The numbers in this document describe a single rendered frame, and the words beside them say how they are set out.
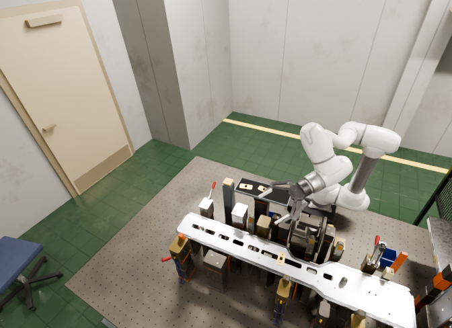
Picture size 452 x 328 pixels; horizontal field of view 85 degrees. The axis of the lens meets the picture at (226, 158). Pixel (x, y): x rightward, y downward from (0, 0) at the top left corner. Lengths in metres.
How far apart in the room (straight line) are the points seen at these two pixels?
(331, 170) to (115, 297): 1.57
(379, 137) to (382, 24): 2.57
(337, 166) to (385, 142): 0.55
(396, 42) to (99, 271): 4.08
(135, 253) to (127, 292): 0.28
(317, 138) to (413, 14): 3.09
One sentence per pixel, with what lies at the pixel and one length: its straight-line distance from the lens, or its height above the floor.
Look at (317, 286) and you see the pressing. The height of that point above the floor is 1.00.
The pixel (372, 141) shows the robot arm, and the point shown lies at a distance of 1.64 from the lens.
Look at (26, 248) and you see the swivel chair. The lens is 2.94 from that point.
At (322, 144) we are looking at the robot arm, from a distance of 1.10.
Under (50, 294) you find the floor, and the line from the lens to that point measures 3.16.
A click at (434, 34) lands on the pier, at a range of 3.94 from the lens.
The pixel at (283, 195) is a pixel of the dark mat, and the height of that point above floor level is 1.16.
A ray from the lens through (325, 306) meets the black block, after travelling 1.54.
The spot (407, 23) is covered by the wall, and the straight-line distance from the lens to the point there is 4.04.
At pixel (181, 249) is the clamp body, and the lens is 1.58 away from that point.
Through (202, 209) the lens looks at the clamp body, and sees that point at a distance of 1.76.
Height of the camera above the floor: 2.38
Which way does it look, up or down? 38 degrees down
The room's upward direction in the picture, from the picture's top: 4 degrees counter-clockwise
